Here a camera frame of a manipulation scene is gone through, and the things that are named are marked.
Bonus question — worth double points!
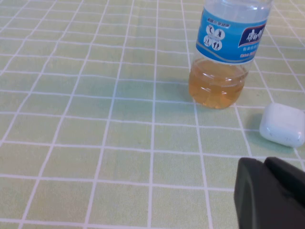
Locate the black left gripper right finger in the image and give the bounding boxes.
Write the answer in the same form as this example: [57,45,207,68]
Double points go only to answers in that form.
[263,156,305,205]

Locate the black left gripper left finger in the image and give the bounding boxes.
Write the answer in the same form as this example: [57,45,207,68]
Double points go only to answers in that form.
[233,156,305,229]

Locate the white earbud case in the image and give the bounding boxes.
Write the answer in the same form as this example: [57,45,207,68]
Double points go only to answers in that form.
[259,102,305,148]

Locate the blue label bottle yellow liquid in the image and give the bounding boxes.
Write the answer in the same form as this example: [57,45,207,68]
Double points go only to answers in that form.
[188,0,274,110]

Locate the green checkered tablecloth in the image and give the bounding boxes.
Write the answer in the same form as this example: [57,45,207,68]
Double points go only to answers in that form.
[0,0,305,229]

